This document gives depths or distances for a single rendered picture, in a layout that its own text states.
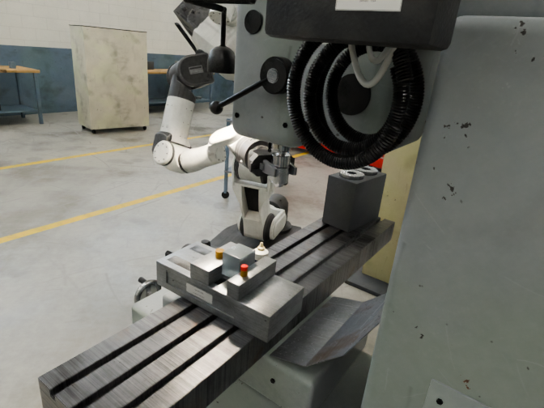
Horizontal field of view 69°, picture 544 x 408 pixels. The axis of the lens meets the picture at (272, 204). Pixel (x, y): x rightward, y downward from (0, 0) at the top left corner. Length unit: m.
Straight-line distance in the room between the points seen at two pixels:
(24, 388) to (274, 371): 1.47
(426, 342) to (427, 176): 0.26
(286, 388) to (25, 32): 8.26
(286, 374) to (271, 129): 0.55
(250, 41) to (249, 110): 0.14
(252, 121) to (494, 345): 0.60
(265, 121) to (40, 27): 8.15
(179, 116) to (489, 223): 0.99
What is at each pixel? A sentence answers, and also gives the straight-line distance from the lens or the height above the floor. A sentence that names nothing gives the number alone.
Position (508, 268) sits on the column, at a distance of 0.60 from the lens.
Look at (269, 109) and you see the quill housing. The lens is 0.84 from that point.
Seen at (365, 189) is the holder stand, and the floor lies 1.06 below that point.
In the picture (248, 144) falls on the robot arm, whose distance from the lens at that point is 1.05.
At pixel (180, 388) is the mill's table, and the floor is 0.91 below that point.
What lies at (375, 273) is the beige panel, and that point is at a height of 0.07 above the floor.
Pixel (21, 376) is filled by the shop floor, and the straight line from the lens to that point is 2.30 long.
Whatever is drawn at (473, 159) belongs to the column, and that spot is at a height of 1.39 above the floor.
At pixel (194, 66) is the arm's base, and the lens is 1.34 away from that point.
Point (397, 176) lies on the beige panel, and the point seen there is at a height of 0.80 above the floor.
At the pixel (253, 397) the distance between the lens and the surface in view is 1.11.
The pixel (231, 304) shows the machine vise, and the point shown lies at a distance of 0.91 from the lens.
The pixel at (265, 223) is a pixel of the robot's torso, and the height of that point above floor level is 0.73.
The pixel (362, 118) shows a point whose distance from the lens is 0.72.
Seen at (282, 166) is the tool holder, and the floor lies 1.24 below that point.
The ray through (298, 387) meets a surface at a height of 0.81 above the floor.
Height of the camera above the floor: 1.50
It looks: 21 degrees down
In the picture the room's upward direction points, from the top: 5 degrees clockwise
